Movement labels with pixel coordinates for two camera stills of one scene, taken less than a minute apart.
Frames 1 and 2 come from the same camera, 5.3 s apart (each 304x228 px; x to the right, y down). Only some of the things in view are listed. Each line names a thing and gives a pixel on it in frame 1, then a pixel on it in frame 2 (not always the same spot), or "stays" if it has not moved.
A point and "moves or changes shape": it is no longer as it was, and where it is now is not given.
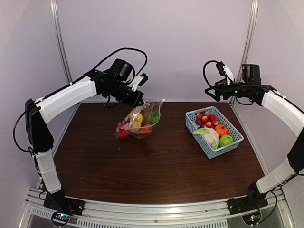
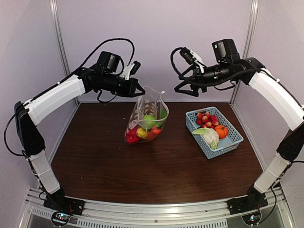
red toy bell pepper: x=123 y=129 -> x=131 y=137
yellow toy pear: x=139 y=118 -> x=142 y=133
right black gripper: x=218 y=92 -> x=194 y=92
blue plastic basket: x=191 y=125 stays
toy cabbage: x=211 y=135 stays
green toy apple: x=225 y=139 -> x=149 y=120
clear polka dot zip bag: x=141 y=121 moves or changes shape
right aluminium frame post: x=248 y=42 stays
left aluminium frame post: x=54 y=4 stays
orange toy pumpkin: x=222 y=129 stays
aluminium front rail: x=155 y=214 stays
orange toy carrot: x=146 y=129 -> x=156 y=130
